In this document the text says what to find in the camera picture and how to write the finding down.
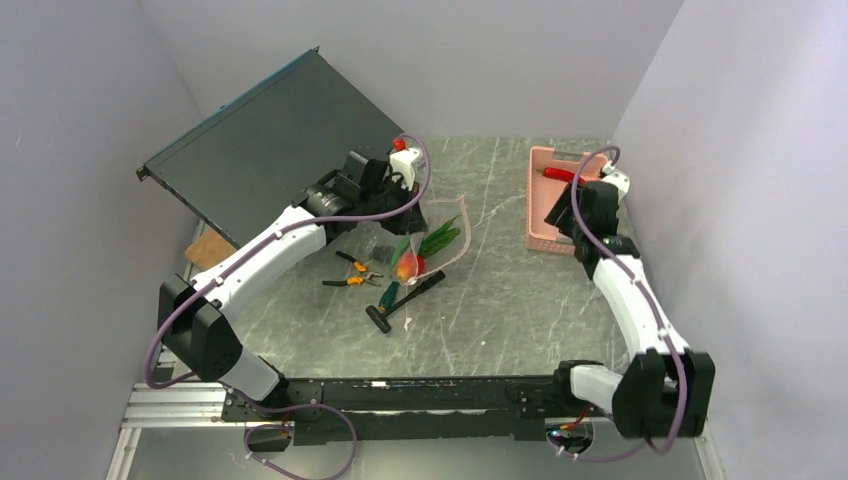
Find green chili pepper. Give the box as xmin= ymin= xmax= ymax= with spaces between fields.
xmin=389 ymin=237 xmax=411 ymax=269

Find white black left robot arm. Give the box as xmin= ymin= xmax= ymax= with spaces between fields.
xmin=153 ymin=147 xmax=431 ymax=420

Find dark flat network switch box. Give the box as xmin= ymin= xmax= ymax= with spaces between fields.
xmin=136 ymin=48 xmax=402 ymax=247

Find aluminium frame rail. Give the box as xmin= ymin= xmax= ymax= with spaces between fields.
xmin=106 ymin=382 xmax=226 ymax=480

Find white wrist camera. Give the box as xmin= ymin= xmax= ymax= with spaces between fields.
xmin=389 ymin=138 xmax=425 ymax=192
xmin=600 ymin=163 xmax=631 ymax=202

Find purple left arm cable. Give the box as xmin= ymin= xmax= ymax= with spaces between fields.
xmin=142 ymin=132 xmax=433 ymax=480

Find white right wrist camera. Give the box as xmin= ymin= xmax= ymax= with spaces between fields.
xmin=600 ymin=163 xmax=631 ymax=202

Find red chili pepper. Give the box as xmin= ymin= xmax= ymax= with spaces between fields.
xmin=539 ymin=167 xmax=586 ymax=185

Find green cucumber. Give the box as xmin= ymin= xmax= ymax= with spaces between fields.
xmin=418 ymin=217 xmax=461 ymax=259

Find wooden block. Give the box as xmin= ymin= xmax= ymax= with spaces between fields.
xmin=184 ymin=230 xmax=236 ymax=271

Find clear zip top bag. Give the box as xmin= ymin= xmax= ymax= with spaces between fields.
xmin=365 ymin=194 xmax=471 ymax=286

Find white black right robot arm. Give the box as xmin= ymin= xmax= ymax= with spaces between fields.
xmin=544 ymin=181 xmax=716 ymax=440

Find red tomato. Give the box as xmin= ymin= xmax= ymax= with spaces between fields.
xmin=395 ymin=252 xmax=425 ymax=283

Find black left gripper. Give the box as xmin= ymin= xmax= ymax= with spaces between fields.
xmin=359 ymin=176 xmax=428 ymax=236

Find green handled screwdriver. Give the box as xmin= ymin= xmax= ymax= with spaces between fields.
xmin=377 ymin=281 xmax=400 ymax=313

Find black hammer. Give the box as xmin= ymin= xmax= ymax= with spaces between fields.
xmin=365 ymin=271 xmax=446 ymax=334

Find orange handled pliers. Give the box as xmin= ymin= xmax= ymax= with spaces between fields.
xmin=321 ymin=251 xmax=383 ymax=287

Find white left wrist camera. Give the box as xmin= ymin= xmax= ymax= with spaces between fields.
xmin=389 ymin=138 xmax=425 ymax=192

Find pink plastic basket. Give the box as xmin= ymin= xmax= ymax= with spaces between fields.
xmin=525 ymin=146 xmax=614 ymax=256

